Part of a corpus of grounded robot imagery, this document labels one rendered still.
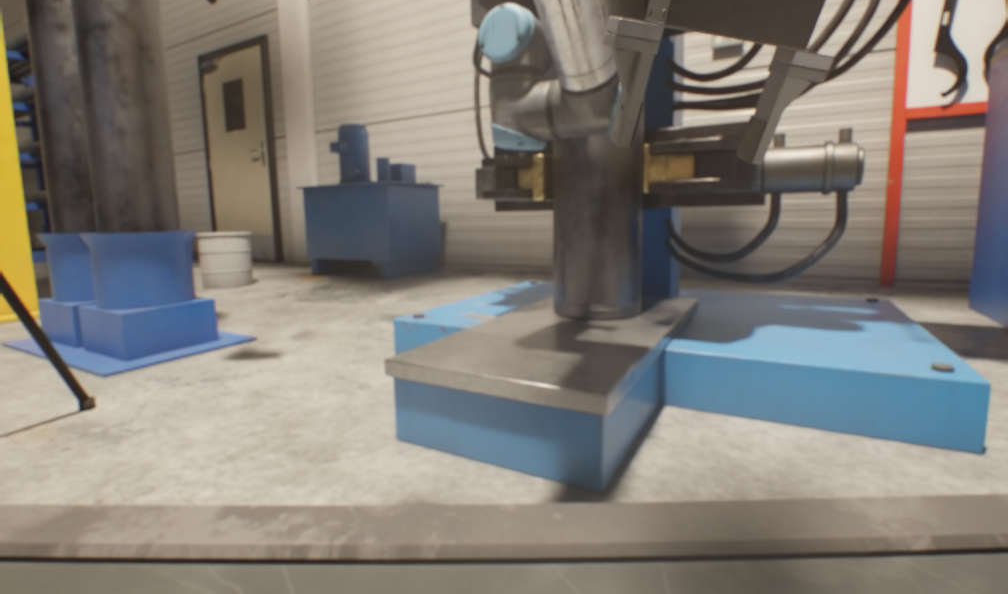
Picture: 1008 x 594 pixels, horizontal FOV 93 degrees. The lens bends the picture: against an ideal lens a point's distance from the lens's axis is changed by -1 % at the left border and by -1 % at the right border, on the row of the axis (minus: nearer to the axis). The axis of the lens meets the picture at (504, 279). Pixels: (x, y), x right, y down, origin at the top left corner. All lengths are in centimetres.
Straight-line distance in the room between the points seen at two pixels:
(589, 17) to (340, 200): 299
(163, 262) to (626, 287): 133
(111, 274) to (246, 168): 395
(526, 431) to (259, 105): 498
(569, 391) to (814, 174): 75
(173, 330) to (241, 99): 416
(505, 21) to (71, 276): 164
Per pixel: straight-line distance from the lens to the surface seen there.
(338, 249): 360
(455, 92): 392
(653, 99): 162
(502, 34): 85
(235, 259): 337
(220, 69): 607
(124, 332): 173
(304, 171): 487
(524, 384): 74
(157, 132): 182
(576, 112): 78
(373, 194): 335
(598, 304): 115
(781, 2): 50
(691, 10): 47
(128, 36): 185
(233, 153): 582
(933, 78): 324
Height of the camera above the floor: 39
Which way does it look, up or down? 7 degrees down
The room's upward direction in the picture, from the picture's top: 1 degrees counter-clockwise
